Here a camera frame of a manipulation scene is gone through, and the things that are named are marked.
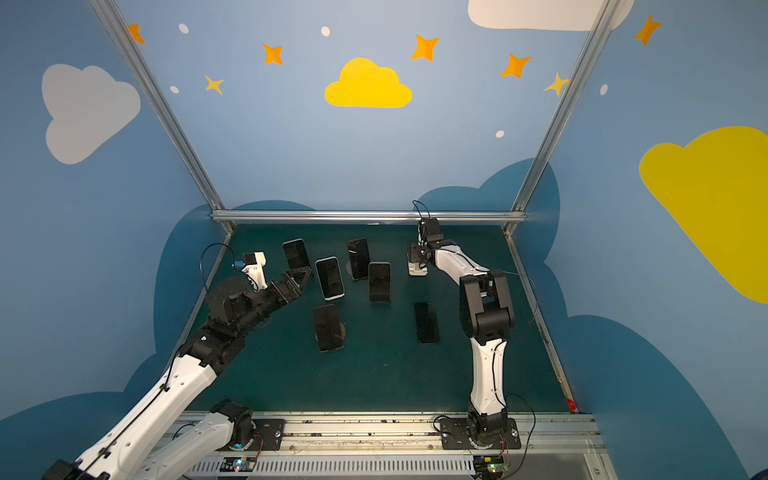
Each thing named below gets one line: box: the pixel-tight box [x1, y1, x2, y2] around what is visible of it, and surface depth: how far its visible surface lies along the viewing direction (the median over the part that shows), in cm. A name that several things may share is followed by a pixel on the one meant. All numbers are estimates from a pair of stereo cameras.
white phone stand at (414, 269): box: [408, 262, 428, 276], surface depth 109 cm
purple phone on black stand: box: [368, 261, 392, 303], surface depth 97 cm
